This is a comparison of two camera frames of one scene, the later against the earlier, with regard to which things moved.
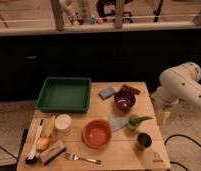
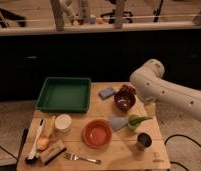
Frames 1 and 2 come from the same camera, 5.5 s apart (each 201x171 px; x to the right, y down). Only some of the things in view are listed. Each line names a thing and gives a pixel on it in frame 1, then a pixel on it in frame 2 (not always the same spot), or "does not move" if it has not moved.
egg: [42, 143] does not move
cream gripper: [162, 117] to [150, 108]
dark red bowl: [125, 99] does not move
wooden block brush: [52, 152] does not move
